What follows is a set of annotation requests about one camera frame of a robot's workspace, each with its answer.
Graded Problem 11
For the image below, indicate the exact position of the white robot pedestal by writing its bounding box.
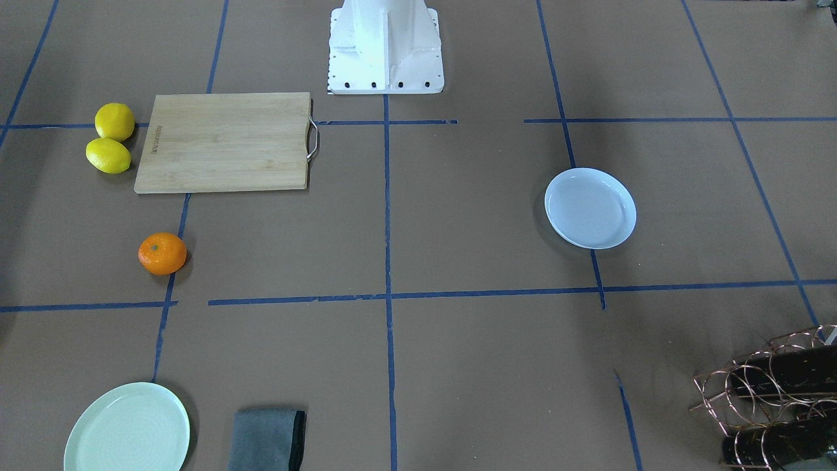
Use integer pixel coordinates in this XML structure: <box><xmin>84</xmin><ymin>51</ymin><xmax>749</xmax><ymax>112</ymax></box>
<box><xmin>327</xmin><ymin>1</ymin><xmax>445</xmax><ymax>95</ymax></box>

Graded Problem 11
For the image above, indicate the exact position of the light green plate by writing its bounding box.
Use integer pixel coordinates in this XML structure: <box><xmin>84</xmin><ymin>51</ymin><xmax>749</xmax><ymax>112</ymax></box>
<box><xmin>63</xmin><ymin>382</ymin><xmax>191</xmax><ymax>470</ymax></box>

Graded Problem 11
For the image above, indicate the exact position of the yellow lemon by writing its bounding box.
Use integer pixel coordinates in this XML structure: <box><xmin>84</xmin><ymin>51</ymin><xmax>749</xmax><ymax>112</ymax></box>
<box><xmin>94</xmin><ymin>103</ymin><xmax>137</xmax><ymax>142</ymax></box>
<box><xmin>86</xmin><ymin>137</ymin><xmax>131</xmax><ymax>174</ymax></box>

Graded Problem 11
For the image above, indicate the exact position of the light blue plate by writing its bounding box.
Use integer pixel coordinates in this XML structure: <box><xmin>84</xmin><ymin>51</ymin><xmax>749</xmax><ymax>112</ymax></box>
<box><xmin>544</xmin><ymin>167</ymin><xmax>638</xmax><ymax>250</ymax></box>

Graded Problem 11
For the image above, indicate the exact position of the copper wire bottle rack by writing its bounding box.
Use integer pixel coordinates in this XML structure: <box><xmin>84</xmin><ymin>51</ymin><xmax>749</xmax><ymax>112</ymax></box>
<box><xmin>692</xmin><ymin>324</ymin><xmax>836</xmax><ymax>470</ymax></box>

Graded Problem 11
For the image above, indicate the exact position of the folded grey cloth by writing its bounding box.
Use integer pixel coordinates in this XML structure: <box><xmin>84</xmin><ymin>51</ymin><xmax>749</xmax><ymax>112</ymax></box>
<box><xmin>227</xmin><ymin>408</ymin><xmax>307</xmax><ymax>470</ymax></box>

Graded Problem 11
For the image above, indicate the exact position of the wooden cutting board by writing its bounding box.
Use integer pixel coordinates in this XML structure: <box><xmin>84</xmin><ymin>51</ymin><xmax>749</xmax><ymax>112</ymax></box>
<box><xmin>133</xmin><ymin>92</ymin><xmax>319</xmax><ymax>194</ymax></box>

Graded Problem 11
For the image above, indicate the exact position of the orange mandarin fruit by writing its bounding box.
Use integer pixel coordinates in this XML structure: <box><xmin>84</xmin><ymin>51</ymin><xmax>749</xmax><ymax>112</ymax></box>
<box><xmin>137</xmin><ymin>232</ymin><xmax>188</xmax><ymax>275</ymax></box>

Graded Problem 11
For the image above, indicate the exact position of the dark wine bottle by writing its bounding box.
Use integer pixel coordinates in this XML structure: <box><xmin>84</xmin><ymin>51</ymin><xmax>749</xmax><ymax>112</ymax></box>
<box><xmin>730</xmin><ymin>345</ymin><xmax>836</xmax><ymax>400</ymax></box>
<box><xmin>721</xmin><ymin>417</ymin><xmax>836</xmax><ymax>470</ymax></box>

